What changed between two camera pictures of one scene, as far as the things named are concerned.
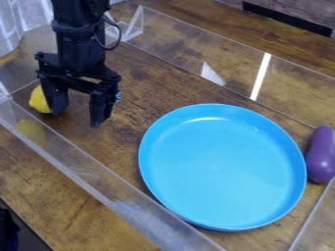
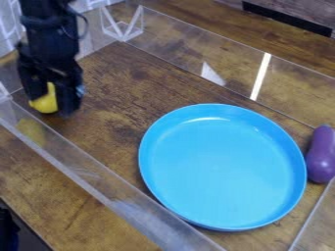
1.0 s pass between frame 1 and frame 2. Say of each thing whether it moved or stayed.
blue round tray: stayed
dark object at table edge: stayed
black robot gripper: moved
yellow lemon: stayed
